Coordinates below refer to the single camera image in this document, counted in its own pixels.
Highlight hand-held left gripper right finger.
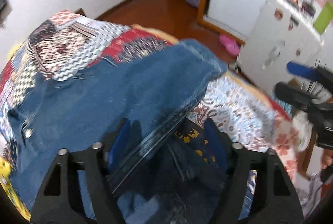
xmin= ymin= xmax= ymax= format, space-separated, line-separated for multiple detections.
xmin=205 ymin=119 xmax=305 ymax=224

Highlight green sheet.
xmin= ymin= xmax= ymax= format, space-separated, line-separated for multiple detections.
xmin=313 ymin=1 xmax=333 ymax=34

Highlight person's right hand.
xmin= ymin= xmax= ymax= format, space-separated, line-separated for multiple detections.
xmin=321 ymin=148 xmax=333 ymax=170

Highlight pink slipper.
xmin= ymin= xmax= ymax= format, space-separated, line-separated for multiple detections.
xmin=219 ymin=34 xmax=233 ymax=46
xmin=226 ymin=42 xmax=240 ymax=56

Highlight white cabinet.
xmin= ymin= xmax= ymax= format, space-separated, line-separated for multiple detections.
xmin=238 ymin=0 xmax=326 ymax=94

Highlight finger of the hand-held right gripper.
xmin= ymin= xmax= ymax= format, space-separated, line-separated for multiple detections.
xmin=275 ymin=83 xmax=313 ymax=110
xmin=286 ymin=61 xmax=333 ymax=82

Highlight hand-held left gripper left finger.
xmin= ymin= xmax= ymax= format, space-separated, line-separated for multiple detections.
xmin=30 ymin=118 xmax=131 ymax=224

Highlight patchwork printed bedspread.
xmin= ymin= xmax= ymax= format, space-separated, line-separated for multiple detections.
xmin=0 ymin=9 xmax=297 ymax=224

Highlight blue denim jeans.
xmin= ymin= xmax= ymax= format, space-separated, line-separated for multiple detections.
xmin=8 ymin=39 xmax=229 ymax=224

